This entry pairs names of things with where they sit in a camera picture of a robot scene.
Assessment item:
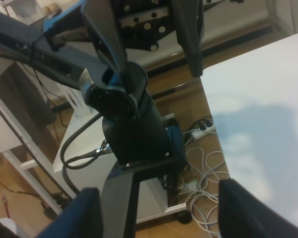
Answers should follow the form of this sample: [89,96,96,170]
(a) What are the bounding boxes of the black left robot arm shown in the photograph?
[0,0,204,238]

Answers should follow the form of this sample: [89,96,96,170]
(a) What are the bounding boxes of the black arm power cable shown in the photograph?
[60,112,110,196]

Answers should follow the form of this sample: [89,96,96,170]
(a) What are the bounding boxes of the grey tangled floor cable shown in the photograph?
[182,126,230,233]

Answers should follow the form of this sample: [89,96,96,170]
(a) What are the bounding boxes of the white power strip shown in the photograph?
[189,120,217,140]

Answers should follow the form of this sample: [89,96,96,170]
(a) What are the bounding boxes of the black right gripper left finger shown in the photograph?
[37,188,102,238]

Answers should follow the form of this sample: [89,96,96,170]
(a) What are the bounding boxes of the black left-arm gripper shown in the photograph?
[81,0,204,77]

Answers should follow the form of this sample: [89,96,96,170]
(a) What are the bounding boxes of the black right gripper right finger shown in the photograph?
[218,178,298,238]

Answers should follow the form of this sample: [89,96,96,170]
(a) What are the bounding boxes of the orange floor cable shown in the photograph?
[0,173,44,219]

